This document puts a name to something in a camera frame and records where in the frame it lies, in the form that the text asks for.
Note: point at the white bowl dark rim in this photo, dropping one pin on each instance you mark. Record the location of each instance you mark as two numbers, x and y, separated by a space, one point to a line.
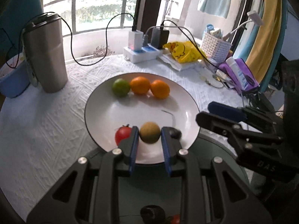
105 112

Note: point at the blue plastic bowl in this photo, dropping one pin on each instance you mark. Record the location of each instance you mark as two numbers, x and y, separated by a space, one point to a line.
14 81

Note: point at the green lime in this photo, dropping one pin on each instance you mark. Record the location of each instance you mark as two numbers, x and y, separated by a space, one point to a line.
121 87

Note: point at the orange kumquat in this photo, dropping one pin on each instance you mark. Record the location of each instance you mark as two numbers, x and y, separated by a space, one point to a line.
140 85
160 89

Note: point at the yellow plastic bag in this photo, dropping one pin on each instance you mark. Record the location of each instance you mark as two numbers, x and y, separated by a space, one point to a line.
184 52

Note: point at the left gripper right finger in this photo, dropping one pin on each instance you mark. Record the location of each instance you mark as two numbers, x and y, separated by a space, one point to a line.
214 195

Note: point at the white power strip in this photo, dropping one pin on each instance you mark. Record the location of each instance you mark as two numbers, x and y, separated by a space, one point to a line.
146 53

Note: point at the white lotion tube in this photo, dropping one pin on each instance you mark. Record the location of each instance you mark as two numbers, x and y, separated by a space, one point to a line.
239 76

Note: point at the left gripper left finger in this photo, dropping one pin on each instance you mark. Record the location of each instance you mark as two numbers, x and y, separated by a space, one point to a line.
88 191

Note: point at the white lattice basket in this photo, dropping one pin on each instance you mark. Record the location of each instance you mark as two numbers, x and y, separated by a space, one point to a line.
215 48

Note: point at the white usb charger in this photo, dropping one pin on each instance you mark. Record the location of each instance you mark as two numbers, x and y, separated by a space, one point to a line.
135 39

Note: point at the black power adapter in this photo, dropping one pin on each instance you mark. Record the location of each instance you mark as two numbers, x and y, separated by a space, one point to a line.
159 38

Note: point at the white desk lamp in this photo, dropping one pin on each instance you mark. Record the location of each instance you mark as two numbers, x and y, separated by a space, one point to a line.
253 16

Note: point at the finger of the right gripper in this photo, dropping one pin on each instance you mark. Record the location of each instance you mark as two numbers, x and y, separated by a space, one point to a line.
224 111
217 125

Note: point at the purple cloth pouch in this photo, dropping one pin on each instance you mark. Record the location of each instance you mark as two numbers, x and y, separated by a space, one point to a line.
225 72

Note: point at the teal curtain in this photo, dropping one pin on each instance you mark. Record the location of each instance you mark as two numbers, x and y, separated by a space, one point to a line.
14 15

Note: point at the red cherry tomato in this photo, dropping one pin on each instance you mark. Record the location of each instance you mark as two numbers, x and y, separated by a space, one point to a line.
175 219
122 133

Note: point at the yellow-green small fruit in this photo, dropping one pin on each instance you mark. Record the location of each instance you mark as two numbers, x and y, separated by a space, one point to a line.
149 132

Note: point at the stainless steel tumbler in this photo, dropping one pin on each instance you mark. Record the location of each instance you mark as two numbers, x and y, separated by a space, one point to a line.
42 43

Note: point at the round grey-green placemat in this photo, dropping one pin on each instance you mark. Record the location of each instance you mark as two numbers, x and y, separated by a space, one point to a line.
151 185

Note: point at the yellow curtain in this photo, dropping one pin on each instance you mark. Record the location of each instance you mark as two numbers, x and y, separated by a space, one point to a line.
261 54

